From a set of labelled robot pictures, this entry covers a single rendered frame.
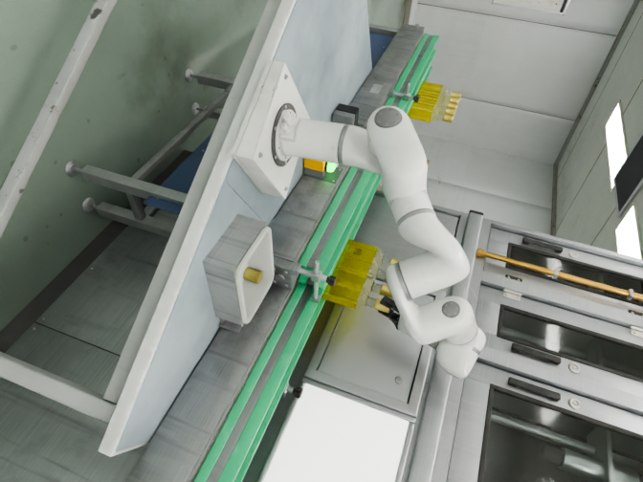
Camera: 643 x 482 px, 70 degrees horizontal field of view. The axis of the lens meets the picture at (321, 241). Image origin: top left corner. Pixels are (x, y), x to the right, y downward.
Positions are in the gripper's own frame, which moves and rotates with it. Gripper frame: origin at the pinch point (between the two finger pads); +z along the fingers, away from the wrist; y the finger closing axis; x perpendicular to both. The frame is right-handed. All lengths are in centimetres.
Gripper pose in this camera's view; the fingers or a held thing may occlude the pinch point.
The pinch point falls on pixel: (387, 306)
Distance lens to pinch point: 140.9
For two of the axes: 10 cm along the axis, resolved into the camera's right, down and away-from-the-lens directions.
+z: -8.1, -4.4, 3.8
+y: 0.4, -7.0, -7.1
